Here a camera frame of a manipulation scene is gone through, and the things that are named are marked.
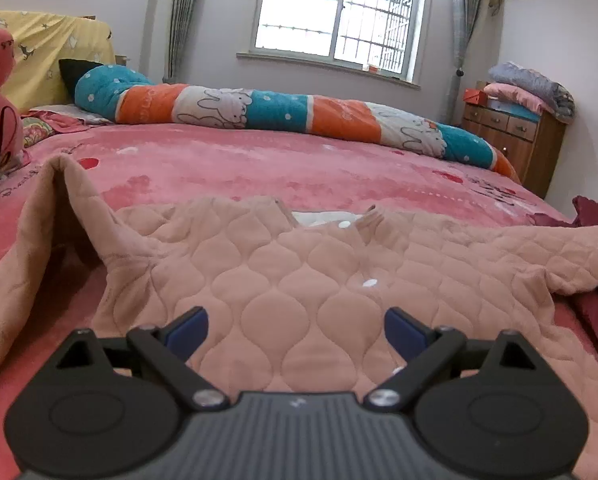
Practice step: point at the folded pink blanket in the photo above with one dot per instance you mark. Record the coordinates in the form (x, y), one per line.
(514, 95)

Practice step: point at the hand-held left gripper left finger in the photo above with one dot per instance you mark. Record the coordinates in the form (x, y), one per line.
(189, 331)

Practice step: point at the pink fleece bed blanket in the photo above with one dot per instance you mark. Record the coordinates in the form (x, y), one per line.
(279, 160)

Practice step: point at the wooden dresser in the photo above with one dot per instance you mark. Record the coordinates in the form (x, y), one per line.
(534, 145)

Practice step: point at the floral pillow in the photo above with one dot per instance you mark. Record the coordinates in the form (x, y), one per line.
(34, 135)

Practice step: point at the barred window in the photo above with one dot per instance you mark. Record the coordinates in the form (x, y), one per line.
(329, 10)

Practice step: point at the rolled teal orange bunny quilt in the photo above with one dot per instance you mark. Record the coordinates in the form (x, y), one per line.
(289, 105)

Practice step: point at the pink quilted jacket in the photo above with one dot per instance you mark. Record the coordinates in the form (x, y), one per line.
(279, 270)

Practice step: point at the crumpled pink cloth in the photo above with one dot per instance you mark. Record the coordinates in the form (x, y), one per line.
(59, 120)

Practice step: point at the red box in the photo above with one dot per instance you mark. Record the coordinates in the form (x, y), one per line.
(479, 96)

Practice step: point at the folded teal blanket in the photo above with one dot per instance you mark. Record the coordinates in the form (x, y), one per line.
(509, 108)

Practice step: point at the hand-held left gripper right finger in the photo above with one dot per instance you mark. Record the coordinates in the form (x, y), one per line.
(404, 334)

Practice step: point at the folded grey blue blanket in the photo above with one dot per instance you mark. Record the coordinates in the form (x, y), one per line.
(534, 80)

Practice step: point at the black pillow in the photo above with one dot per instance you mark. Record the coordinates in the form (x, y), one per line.
(74, 70)

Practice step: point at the grey checked curtain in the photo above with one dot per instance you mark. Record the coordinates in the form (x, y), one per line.
(184, 15)
(461, 35)

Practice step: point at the yellow printed headboard cover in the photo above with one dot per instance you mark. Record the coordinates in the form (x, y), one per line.
(44, 45)

